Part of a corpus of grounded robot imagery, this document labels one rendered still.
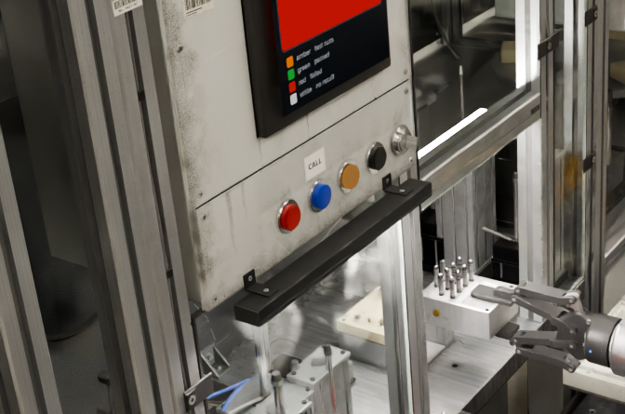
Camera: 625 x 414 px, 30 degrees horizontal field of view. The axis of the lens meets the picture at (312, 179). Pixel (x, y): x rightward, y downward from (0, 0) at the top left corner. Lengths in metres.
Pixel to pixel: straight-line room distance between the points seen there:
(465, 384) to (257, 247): 0.70
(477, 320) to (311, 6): 0.72
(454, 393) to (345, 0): 0.79
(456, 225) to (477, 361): 0.29
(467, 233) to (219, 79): 1.03
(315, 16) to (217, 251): 0.27
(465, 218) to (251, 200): 0.91
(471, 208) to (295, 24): 0.93
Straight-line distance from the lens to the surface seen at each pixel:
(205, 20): 1.16
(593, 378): 1.99
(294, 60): 1.25
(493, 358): 1.97
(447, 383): 1.91
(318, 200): 1.35
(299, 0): 1.24
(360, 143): 1.42
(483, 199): 2.14
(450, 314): 1.84
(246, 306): 1.26
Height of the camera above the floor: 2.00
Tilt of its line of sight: 24 degrees down
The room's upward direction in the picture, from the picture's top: 6 degrees counter-clockwise
